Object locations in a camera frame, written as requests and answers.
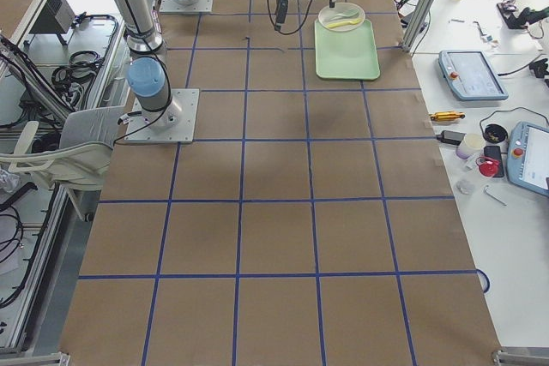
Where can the white round plate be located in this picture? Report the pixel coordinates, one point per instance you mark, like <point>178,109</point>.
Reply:
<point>327,12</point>

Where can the yellow plastic fork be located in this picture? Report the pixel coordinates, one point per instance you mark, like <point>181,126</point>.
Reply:
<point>343,23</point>

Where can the pale green plastic spoon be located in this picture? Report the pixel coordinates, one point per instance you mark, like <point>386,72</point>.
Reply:
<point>347,14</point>

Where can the light green tray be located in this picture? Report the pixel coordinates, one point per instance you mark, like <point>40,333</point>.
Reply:
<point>348,55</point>

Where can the far teach pendant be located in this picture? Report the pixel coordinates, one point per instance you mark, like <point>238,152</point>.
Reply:
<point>470,75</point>

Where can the teach pendant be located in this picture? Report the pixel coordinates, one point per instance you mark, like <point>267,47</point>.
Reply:
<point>527,160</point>
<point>470,75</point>

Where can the black power adapter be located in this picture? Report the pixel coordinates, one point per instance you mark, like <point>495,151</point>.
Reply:
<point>450,137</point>

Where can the white lilac cup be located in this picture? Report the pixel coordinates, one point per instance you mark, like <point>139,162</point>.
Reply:
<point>470,145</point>

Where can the black smartphone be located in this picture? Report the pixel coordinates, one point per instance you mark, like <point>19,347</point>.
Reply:
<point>494,152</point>

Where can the red round lid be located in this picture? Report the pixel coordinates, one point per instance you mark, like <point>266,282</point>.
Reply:
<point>487,167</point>

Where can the grey box device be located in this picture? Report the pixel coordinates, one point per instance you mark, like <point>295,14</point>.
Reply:
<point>56,18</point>

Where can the metal hex key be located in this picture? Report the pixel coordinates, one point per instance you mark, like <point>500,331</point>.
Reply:
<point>487,191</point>

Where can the near teach pendant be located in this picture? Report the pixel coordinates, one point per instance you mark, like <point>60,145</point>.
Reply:
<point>527,160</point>

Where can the white grey office chair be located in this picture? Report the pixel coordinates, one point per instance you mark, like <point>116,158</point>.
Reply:
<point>80,162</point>

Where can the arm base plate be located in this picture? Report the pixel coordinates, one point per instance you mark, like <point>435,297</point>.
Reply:
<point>186,7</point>
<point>176,124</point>

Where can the aluminium frame post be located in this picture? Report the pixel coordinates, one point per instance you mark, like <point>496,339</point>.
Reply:
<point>422,1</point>

